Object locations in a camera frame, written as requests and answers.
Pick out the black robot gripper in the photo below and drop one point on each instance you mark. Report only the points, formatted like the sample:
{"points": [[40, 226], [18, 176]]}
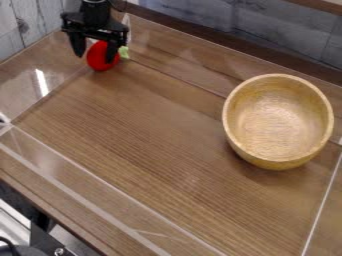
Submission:
{"points": [[89, 21]]}

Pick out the red felt strawberry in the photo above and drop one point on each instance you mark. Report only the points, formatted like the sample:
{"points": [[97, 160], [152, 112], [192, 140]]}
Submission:
{"points": [[96, 56]]}

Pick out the light wooden bowl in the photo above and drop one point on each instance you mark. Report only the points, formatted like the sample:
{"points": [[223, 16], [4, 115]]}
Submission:
{"points": [[278, 121]]}

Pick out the clear acrylic corner bracket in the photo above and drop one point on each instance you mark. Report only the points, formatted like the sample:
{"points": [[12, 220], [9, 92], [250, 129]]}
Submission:
{"points": [[125, 22]]}

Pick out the clear acrylic tray wall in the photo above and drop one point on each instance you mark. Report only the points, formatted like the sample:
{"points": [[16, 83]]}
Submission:
{"points": [[119, 152]]}

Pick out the black metal table bracket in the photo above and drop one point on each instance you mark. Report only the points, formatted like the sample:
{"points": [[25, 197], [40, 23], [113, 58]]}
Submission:
{"points": [[45, 243]]}

